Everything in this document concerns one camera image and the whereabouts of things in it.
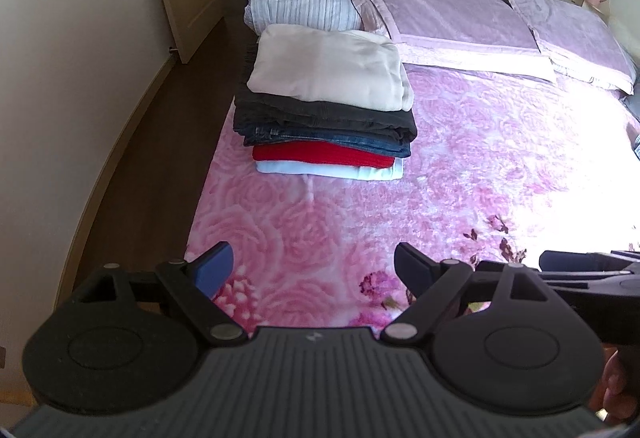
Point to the beige shirt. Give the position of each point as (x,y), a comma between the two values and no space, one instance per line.
(352,68)

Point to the dark blue folded jeans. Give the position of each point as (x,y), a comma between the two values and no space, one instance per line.
(379,144)

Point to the person's hand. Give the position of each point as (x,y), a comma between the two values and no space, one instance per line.
(613,393)

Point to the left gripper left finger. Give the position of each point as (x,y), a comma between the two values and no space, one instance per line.
(192,287)

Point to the pink pillow near mirror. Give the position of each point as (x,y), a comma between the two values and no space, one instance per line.
(578,43)

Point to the white folded garment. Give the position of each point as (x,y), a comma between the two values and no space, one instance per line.
(365,173)

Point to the black folded garment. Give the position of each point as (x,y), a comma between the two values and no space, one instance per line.
(253,110)

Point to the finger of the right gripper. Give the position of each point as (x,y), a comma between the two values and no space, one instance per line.
(585,270)

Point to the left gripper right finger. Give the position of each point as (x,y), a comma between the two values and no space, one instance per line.
(438,289)

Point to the pink pillow near door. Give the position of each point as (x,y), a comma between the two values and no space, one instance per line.
(468,35)

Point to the red folded garment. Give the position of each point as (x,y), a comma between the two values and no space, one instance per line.
(320,152)

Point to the pink floral blanket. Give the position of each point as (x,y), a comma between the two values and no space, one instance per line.
(502,168)

